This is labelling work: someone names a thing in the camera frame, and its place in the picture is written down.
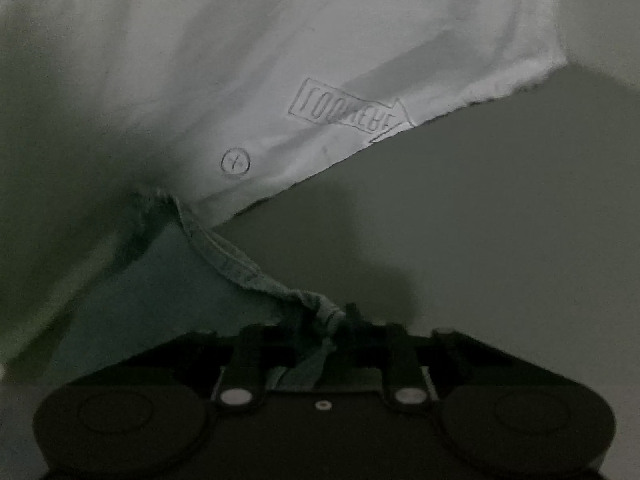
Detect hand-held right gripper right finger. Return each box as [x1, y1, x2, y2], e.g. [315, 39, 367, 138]
[344, 302, 581, 414]

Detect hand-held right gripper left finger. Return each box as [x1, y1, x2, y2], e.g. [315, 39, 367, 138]
[65, 324, 301, 414]

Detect blue denim shirt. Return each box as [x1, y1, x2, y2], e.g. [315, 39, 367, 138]
[45, 187, 351, 393]

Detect white carrot print sheet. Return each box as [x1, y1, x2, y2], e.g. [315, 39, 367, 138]
[0, 0, 569, 381]

